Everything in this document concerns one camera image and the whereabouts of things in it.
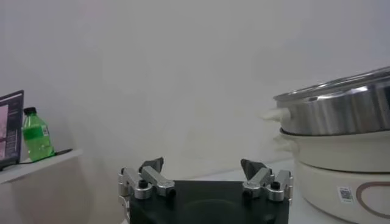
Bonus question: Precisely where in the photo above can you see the green plastic bottle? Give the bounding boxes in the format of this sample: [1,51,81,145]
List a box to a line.
[21,107,56,162]

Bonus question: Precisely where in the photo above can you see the thin black cable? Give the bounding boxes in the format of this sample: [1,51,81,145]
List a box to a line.
[18,148,74,165]

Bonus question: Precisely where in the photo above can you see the stainless steel steamer basket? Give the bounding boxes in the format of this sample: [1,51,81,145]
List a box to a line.
[261,66,390,136]

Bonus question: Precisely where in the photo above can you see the laptop screen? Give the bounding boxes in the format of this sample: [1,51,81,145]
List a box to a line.
[0,89,25,171]

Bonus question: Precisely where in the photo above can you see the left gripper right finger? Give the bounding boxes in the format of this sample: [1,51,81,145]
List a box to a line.
[239,158,294,202]

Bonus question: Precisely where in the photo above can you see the white side table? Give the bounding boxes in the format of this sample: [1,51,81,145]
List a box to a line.
[0,149,83,185]

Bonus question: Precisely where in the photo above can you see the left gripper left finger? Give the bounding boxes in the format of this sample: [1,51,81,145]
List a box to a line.
[118,156,177,200]

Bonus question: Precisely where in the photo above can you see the cream electric cooking pot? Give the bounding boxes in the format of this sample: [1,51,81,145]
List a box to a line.
[274,130,390,224]

